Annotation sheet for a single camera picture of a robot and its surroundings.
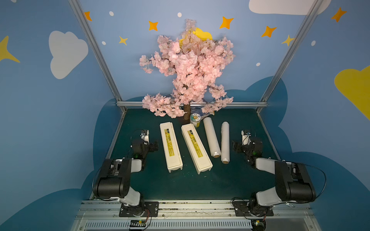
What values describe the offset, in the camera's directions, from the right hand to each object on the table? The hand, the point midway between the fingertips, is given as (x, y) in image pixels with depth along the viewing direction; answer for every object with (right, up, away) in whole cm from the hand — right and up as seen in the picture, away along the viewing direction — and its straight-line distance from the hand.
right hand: (242, 139), depth 96 cm
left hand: (-62, +2, -1) cm, 62 cm away
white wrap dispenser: (-47, -4, -7) cm, 48 cm away
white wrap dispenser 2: (-31, -7, -9) cm, 33 cm away
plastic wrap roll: (-20, +1, +2) cm, 20 cm away
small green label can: (-31, +14, +9) cm, 35 cm away
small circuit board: (-63, -41, -23) cm, 78 cm away
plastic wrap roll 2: (-10, -2, +3) cm, 11 cm away
